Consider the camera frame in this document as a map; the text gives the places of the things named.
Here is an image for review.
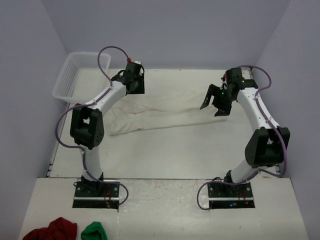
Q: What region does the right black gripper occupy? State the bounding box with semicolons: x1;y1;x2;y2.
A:
201;84;236;118

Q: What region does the white t shirt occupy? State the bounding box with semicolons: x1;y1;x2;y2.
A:
103;90;228;136

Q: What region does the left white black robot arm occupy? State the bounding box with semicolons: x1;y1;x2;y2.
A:
70;61;145;198

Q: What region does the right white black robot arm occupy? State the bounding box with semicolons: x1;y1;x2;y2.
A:
200;66;291;197

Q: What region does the white plastic basket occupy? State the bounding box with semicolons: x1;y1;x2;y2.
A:
52;51;111;104

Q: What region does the green t shirt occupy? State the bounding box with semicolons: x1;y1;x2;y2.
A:
80;221;108;240

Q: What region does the red t shirt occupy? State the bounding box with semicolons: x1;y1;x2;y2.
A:
22;217;78;240

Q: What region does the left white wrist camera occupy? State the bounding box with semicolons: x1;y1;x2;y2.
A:
127;57;142;65

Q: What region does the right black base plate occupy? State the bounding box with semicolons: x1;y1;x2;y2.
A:
207;183;255;210

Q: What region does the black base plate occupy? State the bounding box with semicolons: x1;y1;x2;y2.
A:
207;183;255;210
72;179;120;210

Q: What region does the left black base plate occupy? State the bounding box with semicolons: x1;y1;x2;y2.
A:
72;179;120;210

